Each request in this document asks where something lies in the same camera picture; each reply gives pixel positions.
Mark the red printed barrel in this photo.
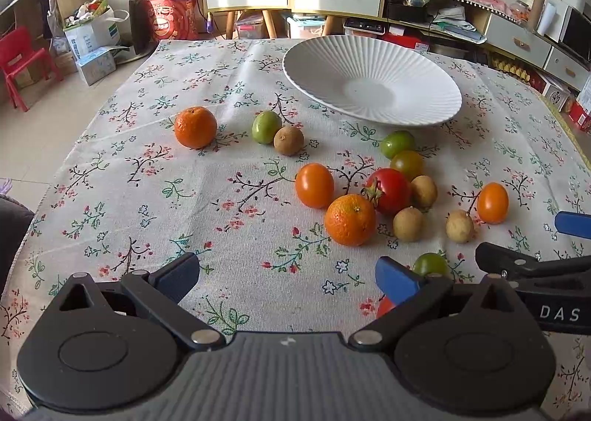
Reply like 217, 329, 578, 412
145, 0, 198, 42

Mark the large red tomato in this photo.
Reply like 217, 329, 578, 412
361, 168, 411, 217

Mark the black speaker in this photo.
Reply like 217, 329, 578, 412
128, 0, 152, 55

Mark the white cardboard box of items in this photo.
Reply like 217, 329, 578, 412
64, 0, 129, 60

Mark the green lime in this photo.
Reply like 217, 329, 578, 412
380, 130, 416, 160

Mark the mandarin orange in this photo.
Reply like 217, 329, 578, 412
173, 106, 217, 149
324, 194, 377, 247

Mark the olive green tomato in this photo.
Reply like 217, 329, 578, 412
390, 150, 425, 182

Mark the brown kiwi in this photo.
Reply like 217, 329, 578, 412
273, 126, 304, 156

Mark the microwave oven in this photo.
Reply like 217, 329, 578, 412
537, 0, 590, 64

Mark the green tomato front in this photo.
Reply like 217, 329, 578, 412
412, 253, 450, 277

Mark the pale yellow longan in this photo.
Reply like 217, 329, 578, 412
446, 210, 474, 244

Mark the white ribbed plate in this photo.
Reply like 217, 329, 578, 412
283, 35, 463, 127

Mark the red plastic chair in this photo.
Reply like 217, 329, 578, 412
0, 26, 63, 112

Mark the brown longan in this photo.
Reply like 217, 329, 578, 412
393, 207, 424, 243
410, 175, 438, 211

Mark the orange tomato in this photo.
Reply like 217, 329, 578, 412
477, 182, 509, 224
295, 163, 335, 209

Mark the floral tablecloth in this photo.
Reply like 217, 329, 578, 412
1, 40, 590, 414

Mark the small red tomato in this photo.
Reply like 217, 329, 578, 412
377, 296, 396, 318

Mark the pale green oval fruit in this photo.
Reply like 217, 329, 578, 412
252, 111, 281, 145

